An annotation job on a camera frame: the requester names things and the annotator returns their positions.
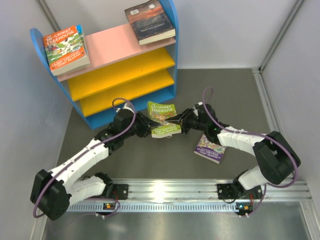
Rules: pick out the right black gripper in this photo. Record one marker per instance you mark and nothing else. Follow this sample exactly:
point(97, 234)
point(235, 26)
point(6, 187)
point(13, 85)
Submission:
point(179, 119)

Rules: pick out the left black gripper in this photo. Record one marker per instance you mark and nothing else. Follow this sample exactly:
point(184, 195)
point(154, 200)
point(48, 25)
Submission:
point(146, 124)

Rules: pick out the lime 65-storey treehouse book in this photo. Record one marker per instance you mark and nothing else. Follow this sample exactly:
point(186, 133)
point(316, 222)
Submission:
point(159, 113)

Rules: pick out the purple 52-storey treehouse book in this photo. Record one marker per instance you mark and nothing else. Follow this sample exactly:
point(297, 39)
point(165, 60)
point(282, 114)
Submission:
point(209, 150)

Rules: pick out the dark two cities book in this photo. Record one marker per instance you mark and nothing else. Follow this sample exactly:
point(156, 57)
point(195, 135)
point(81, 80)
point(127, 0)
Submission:
point(150, 22)

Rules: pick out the orange 78-storey treehouse book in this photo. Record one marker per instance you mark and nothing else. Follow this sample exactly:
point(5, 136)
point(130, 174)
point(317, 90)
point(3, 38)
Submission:
point(65, 51)

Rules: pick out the light blue 26-storey book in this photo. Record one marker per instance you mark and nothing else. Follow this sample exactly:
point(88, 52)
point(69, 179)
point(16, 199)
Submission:
point(81, 35)

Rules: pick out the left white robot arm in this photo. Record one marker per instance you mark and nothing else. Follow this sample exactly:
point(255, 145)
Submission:
point(55, 190)

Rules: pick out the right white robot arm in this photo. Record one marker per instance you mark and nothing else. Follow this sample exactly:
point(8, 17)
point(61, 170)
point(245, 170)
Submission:
point(276, 159)

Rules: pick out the colourful wooden bookshelf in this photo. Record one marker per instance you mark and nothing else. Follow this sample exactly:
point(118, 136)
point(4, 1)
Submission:
point(120, 69)

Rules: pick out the aluminium mounting rail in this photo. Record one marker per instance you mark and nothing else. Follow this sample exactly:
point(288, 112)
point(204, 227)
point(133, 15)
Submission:
point(201, 190)

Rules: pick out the perforated cable tray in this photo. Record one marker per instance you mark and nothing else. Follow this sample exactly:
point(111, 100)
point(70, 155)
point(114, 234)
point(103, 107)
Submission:
point(139, 207)

